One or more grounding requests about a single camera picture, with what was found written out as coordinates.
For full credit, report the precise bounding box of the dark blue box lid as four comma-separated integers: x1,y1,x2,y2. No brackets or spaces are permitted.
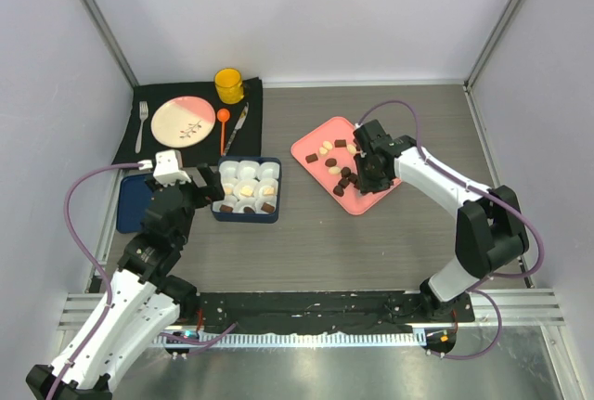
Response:
115,174,152,234

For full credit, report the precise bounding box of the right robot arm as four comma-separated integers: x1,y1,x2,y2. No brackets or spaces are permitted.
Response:
354,120,529,321

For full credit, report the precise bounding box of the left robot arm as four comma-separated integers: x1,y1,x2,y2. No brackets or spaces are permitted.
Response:
26,158,225,399

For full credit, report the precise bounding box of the dark blue chocolate box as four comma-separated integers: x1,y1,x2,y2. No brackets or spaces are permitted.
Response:
211,156,282,225

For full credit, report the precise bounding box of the pink plastic tray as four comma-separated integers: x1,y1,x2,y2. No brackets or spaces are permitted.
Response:
291,117,401,215

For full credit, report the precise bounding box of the black cloth placemat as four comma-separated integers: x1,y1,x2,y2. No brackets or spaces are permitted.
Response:
112,77,264,167

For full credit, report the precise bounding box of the pink and cream plate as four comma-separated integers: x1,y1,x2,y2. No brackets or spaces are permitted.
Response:
150,97,216,148

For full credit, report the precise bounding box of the orange plastic spoon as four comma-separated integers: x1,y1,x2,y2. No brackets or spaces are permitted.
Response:
216,108,230,156

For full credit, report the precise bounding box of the silver fork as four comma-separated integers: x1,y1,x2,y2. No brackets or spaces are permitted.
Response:
135,101,149,154

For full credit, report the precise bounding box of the steak knife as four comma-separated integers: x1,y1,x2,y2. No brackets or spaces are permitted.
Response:
222,103,250,156

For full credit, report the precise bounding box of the yellow mug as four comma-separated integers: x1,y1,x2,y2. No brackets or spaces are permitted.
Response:
214,68,244,105

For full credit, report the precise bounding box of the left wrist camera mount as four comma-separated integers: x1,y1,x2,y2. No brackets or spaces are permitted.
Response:
137,149,191,187

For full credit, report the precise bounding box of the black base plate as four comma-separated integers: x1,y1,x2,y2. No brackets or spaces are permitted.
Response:
200,290,475,335

